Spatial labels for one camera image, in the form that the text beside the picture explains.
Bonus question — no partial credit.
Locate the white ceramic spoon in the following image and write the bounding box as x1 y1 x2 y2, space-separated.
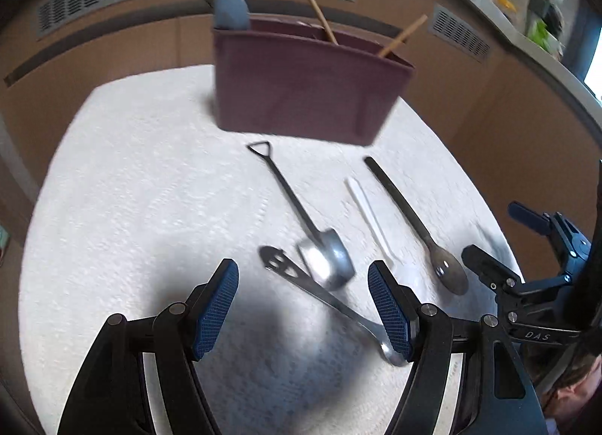
346 177 396 269

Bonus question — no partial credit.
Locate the dark dish rack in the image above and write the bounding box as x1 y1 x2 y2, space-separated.
524 0 564 39

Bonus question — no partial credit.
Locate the maroon plastic utensil holder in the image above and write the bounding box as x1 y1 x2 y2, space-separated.
213 18 415 146

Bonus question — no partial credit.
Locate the wooden chopstick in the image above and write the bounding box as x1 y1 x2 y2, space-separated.
377 14 429 58
307 0 338 45

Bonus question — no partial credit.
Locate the steel smiley handle spoon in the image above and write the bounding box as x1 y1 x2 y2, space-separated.
258 246 406 367

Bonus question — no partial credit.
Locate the green packet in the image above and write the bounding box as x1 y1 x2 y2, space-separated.
526 20 559 54

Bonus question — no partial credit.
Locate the black handled spoon right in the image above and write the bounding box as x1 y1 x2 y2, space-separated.
363 156 469 296

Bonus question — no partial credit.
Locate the yellow lid jar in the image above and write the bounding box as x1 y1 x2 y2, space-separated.
496 0 516 12

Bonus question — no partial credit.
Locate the steel shovel shaped spoon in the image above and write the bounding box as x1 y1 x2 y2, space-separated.
246 141 356 290

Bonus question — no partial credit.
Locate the blue plastic spoon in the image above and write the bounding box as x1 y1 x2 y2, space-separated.
213 0 251 31

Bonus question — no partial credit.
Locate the small grey vent grille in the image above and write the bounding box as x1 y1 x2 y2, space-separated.
429 4 491 61

